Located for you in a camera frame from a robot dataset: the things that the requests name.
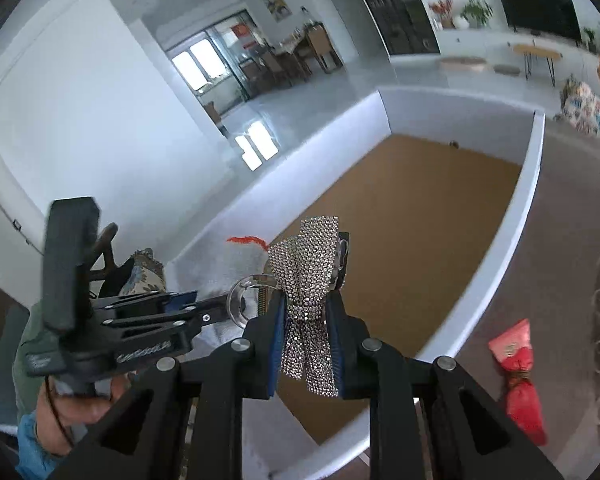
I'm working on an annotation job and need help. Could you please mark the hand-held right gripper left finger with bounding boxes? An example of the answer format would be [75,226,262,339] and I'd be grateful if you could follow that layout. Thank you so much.
[55,287,291,480]

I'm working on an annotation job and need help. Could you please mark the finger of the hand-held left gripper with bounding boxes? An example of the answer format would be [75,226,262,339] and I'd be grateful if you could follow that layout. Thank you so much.
[102,294,243,346]
[91,287,201,317]

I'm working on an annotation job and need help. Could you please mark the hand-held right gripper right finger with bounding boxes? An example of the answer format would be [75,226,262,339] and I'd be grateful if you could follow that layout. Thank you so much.
[324,287,563,480]

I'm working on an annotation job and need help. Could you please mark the white glove orange cuff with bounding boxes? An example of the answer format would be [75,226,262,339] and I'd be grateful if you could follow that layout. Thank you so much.
[195,235,281,351]

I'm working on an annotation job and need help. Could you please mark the rhinestone bow hair clip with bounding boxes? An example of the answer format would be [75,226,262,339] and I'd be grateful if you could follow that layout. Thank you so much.
[226,215,353,400]

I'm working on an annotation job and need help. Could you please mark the white cardboard box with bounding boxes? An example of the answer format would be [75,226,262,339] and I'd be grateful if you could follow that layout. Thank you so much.
[167,85,547,480]

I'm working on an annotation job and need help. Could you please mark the person's left hand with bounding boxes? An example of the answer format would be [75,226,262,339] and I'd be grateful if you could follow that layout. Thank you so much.
[34,377,128,443]

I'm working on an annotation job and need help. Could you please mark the floral cushion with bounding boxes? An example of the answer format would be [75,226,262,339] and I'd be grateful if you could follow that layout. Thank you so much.
[120,249,168,296]

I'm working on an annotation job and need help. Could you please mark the dark wooden chair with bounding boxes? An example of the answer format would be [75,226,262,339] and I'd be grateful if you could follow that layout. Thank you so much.
[82,222,136,298]

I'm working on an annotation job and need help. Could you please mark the green cloth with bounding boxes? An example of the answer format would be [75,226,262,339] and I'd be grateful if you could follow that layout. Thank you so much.
[12,305,48,411]

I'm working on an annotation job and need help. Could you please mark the red pouch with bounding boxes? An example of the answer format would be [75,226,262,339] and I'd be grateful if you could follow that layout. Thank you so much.
[487,319,548,446]

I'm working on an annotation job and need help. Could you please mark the dark dining chair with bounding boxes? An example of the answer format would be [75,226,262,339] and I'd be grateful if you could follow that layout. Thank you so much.
[240,52,281,96]

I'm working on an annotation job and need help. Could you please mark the glass sliding door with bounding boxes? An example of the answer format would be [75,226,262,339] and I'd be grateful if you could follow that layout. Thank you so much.
[165,7,261,96]

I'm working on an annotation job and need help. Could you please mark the dining table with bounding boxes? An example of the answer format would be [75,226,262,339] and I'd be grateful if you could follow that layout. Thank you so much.
[275,35,311,81]

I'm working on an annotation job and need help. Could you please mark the brown dining chair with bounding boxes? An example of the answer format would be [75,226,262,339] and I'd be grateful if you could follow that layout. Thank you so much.
[302,22,343,73]

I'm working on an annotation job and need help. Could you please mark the round floor cushion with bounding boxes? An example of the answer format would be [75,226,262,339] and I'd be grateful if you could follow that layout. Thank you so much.
[439,56,488,72]

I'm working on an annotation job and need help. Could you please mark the white low television cabinet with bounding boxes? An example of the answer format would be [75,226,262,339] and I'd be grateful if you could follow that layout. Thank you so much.
[437,27,600,86]

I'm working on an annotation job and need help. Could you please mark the printed blanket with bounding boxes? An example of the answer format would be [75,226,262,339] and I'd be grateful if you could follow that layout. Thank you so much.
[555,75,600,151]

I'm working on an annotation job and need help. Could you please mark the dark glass display cabinet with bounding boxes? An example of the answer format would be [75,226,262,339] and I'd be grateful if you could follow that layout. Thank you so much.
[342,0,441,56]

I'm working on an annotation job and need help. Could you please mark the red flower arrangement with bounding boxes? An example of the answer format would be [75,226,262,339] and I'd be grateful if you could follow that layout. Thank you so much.
[427,0,455,29]

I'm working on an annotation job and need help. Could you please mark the wooden bench hairpin legs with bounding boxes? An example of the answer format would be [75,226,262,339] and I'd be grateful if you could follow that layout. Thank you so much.
[512,43,563,86]

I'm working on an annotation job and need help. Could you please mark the flat screen television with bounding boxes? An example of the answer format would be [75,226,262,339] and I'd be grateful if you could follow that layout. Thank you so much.
[495,0,583,42]

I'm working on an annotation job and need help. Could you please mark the wall painting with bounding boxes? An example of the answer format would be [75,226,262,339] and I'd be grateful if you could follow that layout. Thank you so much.
[264,0,291,22]

